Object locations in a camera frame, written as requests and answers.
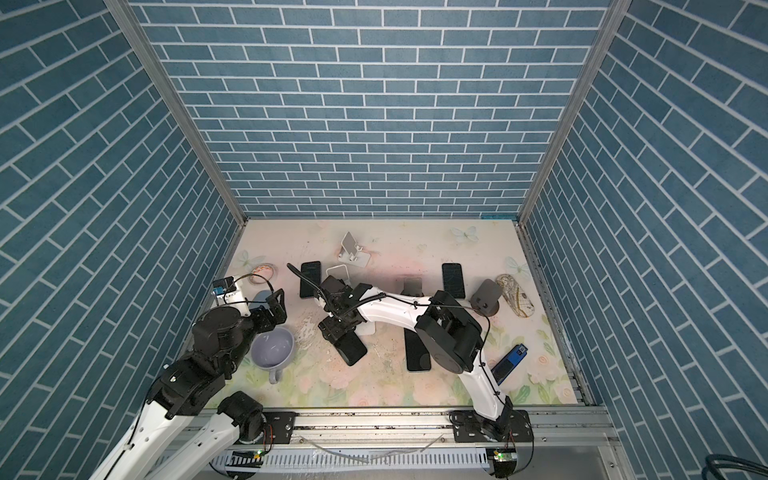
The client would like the white phone stand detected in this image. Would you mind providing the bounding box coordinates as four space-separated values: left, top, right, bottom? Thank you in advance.
355 322 376 336
338 232 371 268
326 264 350 283

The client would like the black phone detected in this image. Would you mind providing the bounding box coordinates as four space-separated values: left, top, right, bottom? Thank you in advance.
441 263 466 300
404 329 431 372
299 261 321 299
334 331 368 366

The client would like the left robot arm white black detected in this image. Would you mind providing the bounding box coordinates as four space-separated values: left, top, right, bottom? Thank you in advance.
92 290 287 479

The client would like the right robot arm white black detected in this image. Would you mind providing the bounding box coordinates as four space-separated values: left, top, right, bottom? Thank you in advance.
314 276 514 442

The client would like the black round stand rear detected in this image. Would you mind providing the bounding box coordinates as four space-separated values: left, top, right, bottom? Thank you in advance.
401 276 423 297

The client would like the lavender mug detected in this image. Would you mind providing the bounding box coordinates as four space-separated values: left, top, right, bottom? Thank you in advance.
250 326 296 385

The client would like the tape roll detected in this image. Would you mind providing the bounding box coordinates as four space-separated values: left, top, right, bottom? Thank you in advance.
248 263 276 285

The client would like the blue stapler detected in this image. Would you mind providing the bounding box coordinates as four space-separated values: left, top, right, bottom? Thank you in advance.
491 343 528 386

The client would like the patterned shell stone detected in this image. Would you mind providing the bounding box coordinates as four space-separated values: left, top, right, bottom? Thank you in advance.
495 274 535 318

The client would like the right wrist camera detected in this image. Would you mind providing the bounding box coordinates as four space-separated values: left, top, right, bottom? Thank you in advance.
286 263 331 310

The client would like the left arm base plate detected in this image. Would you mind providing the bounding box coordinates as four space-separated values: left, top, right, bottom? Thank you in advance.
254 410 297 448

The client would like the aluminium rail at front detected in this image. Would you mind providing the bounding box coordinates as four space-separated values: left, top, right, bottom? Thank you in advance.
160 406 632 479

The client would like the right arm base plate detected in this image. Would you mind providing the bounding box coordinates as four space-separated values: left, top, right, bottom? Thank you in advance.
448 410 534 444

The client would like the black cable bottom right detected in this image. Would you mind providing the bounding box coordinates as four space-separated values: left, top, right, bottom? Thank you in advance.
701 453 768 480

